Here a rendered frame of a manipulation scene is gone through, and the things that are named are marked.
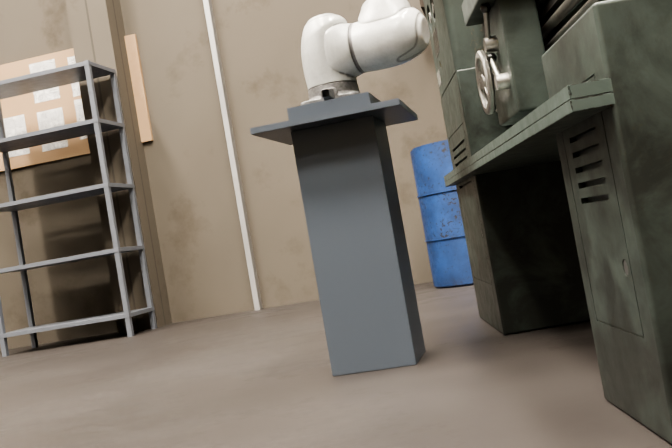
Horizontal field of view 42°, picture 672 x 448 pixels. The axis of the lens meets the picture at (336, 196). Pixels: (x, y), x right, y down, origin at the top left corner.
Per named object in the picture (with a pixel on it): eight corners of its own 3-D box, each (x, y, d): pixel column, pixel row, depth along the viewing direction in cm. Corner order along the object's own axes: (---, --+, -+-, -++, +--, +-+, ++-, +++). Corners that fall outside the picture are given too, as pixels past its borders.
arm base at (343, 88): (296, 105, 259) (293, 87, 259) (314, 113, 281) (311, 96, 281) (356, 93, 255) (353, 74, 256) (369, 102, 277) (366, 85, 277)
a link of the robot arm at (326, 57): (319, 94, 281) (307, 27, 282) (372, 81, 274) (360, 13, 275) (298, 89, 266) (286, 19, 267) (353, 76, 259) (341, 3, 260)
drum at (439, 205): (521, 270, 558) (497, 136, 562) (534, 275, 500) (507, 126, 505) (432, 285, 562) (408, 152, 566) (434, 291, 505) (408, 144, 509)
